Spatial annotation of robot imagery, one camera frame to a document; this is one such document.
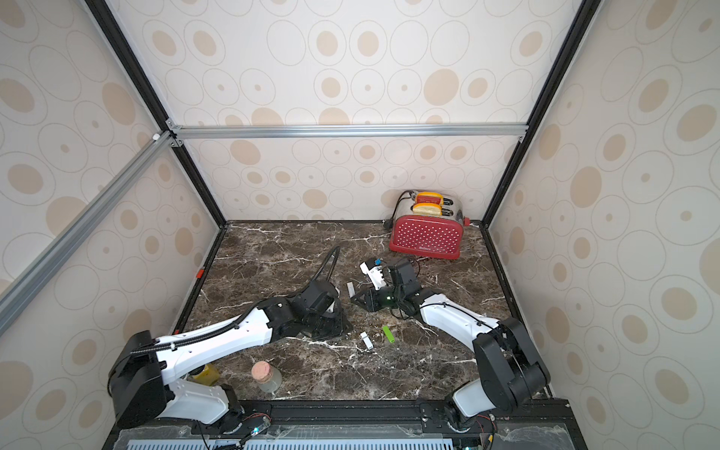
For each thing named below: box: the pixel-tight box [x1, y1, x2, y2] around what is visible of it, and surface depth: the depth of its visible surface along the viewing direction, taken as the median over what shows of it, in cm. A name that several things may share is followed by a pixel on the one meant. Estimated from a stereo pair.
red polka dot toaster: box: [389, 190, 472, 260], surface depth 101 cm
